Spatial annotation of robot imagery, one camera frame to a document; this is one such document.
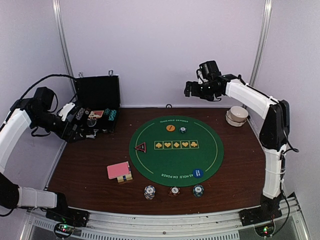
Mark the red card deck in case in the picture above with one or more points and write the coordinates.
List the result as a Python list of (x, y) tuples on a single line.
[(96, 114)]

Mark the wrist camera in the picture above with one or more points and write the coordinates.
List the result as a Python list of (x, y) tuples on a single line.
[(45, 97), (208, 71)]

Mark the brown chips in case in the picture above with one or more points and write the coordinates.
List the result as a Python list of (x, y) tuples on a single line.
[(87, 111)]

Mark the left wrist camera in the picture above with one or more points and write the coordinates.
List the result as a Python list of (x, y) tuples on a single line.
[(45, 97)]

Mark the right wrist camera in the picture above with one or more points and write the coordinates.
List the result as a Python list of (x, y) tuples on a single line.
[(208, 71)]

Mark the triangular black red button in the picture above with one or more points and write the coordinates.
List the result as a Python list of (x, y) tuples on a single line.
[(141, 147)]

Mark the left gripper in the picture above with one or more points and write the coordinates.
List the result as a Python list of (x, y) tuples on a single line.
[(69, 137)]

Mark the blue white chip stack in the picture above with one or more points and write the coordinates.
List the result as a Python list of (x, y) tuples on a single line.
[(149, 192)]

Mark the clear dealer button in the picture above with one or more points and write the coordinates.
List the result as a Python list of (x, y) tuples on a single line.
[(91, 122)]

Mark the orange round button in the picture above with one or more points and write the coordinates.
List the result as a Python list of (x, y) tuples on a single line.
[(170, 128)]

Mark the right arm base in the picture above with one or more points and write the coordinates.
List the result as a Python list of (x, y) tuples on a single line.
[(256, 215)]

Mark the pink playing card deck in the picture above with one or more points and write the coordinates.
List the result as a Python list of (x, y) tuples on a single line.
[(118, 170)]

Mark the blue round button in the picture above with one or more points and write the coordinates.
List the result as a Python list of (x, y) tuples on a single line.
[(198, 173)]

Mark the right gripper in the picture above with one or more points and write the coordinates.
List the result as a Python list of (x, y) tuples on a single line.
[(194, 91)]

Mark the black poker case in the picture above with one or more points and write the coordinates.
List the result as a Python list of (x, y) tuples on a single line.
[(98, 93)]

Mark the clear card box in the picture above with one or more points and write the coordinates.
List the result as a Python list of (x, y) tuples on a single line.
[(125, 177)]

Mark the brown chip stack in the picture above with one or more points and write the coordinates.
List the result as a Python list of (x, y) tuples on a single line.
[(174, 191)]

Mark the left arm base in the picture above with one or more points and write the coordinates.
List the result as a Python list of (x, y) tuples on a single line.
[(72, 217)]

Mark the round green poker mat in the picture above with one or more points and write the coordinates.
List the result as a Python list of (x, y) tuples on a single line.
[(171, 157)]

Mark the white saucer dish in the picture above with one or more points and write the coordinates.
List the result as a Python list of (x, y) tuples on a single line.
[(232, 122)]

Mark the green blue chip stack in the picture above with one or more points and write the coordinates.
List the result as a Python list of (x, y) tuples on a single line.
[(198, 191)]

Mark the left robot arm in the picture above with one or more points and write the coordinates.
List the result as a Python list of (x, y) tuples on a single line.
[(33, 113)]

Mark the blue white chips in case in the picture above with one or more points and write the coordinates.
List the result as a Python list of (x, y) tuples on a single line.
[(80, 114)]

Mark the green blue chips in case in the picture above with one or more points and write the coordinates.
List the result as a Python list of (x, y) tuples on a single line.
[(107, 112)]

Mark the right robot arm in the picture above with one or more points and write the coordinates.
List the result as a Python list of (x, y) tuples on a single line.
[(273, 136)]

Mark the white bowl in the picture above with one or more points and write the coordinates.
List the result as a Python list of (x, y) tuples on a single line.
[(238, 114)]

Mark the teal chip row in case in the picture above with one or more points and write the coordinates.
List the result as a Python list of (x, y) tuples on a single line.
[(112, 115)]

